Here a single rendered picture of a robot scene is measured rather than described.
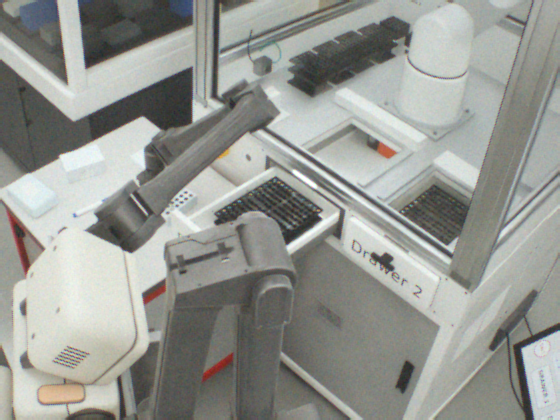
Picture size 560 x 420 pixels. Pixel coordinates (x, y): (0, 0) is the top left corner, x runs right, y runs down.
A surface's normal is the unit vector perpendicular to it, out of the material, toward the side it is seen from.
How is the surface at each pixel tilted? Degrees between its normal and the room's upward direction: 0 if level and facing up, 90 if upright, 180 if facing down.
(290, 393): 0
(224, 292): 90
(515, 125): 90
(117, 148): 0
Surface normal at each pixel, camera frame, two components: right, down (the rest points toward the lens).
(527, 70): -0.71, 0.45
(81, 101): 0.70, 0.52
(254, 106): 0.44, -0.01
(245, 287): 0.26, 0.68
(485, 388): 0.07, -0.72
